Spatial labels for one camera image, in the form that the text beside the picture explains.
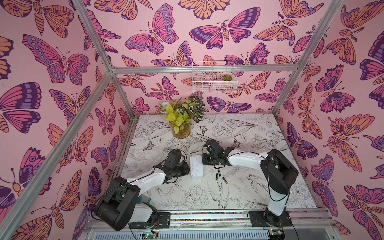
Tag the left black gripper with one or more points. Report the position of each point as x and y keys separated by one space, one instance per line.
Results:
x=186 y=170

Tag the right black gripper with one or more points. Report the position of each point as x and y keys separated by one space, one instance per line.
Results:
x=208 y=156

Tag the white digital alarm clock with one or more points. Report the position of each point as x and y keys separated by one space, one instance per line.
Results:
x=196 y=166

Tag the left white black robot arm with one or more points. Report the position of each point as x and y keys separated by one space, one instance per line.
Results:
x=123 y=203

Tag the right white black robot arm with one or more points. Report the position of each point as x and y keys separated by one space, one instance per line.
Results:
x=278 y=171

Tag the teal rubber glove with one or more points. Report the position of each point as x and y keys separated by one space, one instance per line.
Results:
x=142 y=199

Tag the dark patterned leaf plant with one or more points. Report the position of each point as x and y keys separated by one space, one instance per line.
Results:
x=196 y=107

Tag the green plant in glass vase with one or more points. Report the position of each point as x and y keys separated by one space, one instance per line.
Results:
x=179 y=117

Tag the small succulent in basket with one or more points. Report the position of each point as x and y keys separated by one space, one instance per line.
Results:
x=227 y=77

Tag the white wire wall basket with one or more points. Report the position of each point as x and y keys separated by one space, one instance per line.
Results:
x=208 y=79

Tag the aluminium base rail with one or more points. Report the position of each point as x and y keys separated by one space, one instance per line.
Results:
x=297 y=224

